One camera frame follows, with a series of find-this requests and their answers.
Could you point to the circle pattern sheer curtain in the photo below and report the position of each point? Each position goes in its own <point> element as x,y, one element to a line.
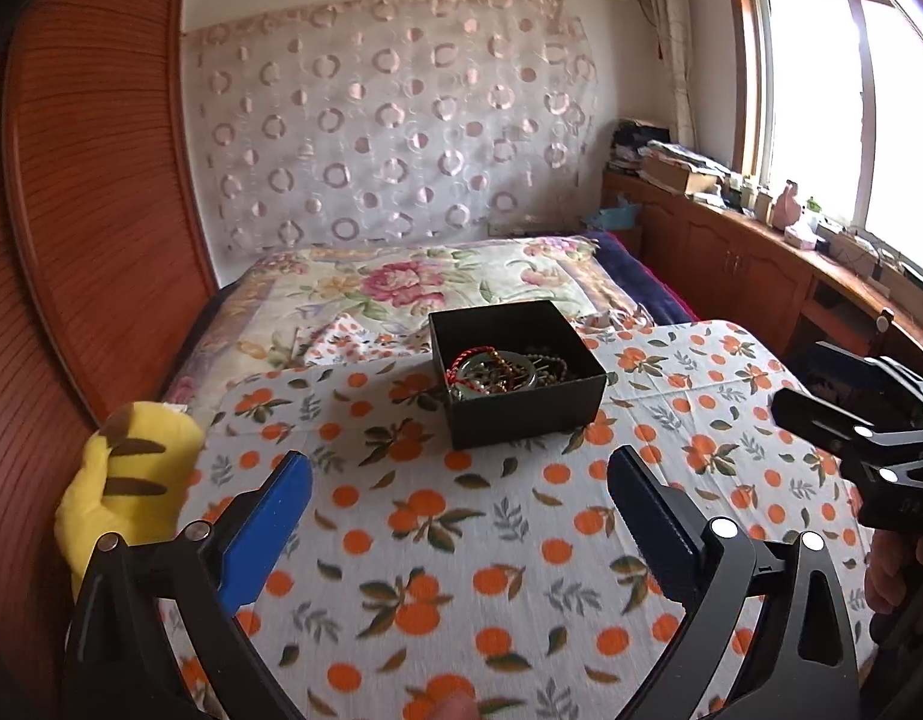
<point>386,127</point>

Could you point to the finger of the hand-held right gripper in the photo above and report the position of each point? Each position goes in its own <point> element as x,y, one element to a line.
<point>873,375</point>
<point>821,420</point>

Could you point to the person's left hand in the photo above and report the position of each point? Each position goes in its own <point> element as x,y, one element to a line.
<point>454,709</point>

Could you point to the orange print bed sheet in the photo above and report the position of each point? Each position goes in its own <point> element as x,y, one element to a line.
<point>469,540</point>

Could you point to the yellow plush toy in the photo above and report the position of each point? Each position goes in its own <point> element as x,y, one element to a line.
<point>131,480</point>

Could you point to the white lace window curtain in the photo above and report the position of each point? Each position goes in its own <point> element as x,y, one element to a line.
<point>675,37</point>

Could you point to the person's right hand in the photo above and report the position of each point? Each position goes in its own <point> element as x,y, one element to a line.
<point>892,570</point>

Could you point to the black square box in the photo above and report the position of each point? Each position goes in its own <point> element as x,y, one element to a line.
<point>521,412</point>

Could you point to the pink figurine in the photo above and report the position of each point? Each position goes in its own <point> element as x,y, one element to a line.
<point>789,206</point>

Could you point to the floral quilt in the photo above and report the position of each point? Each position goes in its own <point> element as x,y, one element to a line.
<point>356,285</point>

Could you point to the purple blanket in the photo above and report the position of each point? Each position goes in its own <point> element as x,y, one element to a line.
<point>641,277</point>

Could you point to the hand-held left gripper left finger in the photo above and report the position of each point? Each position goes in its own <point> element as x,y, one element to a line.
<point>270,532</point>

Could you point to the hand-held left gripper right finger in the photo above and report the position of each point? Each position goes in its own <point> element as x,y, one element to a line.
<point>645,525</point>

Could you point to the window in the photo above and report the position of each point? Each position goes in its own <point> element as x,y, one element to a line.
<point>828,90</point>

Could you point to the brown wooden cabinet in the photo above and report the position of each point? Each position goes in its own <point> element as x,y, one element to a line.
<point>731,262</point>

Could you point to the blue tissue box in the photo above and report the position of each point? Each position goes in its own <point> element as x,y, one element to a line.
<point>611,216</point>

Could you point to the white box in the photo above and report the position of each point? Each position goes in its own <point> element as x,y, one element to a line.
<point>855,251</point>

